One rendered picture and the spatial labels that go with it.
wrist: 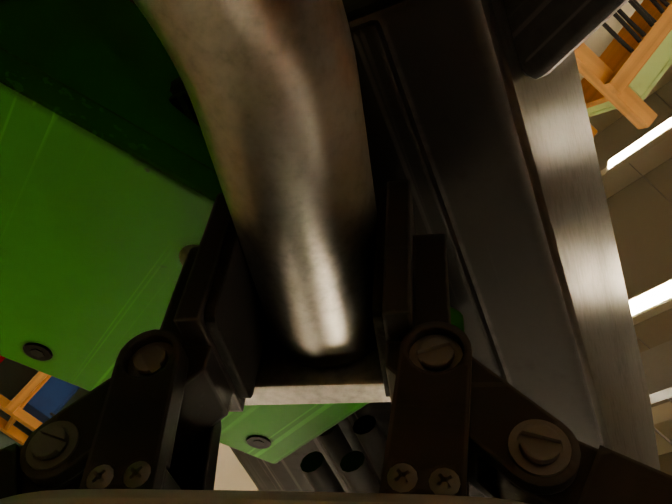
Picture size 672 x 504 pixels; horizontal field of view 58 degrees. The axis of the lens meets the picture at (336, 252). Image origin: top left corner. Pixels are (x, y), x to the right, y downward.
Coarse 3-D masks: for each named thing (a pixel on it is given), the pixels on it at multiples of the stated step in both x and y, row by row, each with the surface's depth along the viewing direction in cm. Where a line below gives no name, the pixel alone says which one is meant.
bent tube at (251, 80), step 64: (192, 0) 8; (256, 0) 8; (320, 0) 9; (192, 64) 9; (256, 64) 9; (320, 64) 9; (256, 128) 10; (320, 128) 10; (256, 192) 11; (320, 192) 11; (256, 256) 12; (320, 256) 12; (320, 320) 13; (256, 384) 14; (320, 384) 14
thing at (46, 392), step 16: (32, 384) 471; (48, 384) 484; (64, 384) 491; (0, 400) 457; (16, 400) 459; (32, 400) 471; (48, 400) 477; (64, 400) 484; (0, 416) 491; (16, 416) 458; (32, 416) 464; (48, 416) 471; (16, 432) 491
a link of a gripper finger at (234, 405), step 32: (224, 224) 13; (192, 256) 14; (224, 256) 12; (192, 288) 12; (224, 288) 12; (192, 320) 11; (224, 320) 12; (256, 320) 14; (192, 352) 12; (224, 352) 12; (256, 352) 14; (192, 384) 11; (224, 384) 12; (64, 416) 11; (96, 416) 11; (192, 416) 12; (224, 416) 12; (32, 448) 10; (64, 448) 10; (32, 480) 10; (64, 480) 10
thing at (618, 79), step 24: (648, 0) 305; (624, 24) 252; (648, 24) 255; (624, 48) 286; (648, 48) 254; (600, 72) 255; (624, 72) 253; (648, 72) 267; (600, 96) 269; (624, 96) 258; (648, 120) 260
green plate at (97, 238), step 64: (0, 0) 17; (64, 0) 18; (128, 0) 20; (0, 64) 14; (64, 64) 17; (128, 64) 18; (0, 128) 14; (64, 128) 14; (128, 128) 15; (192, 128) 19; (0, 192) 16; (64, 192) 16; (128, 192) 16; (192, 192) 15; (0, 256) 18; (64, 256) 17; (128, 256) 17; (0, 320) 20; (64, 320) 20; (128, 320) 19; (256, 448) 25
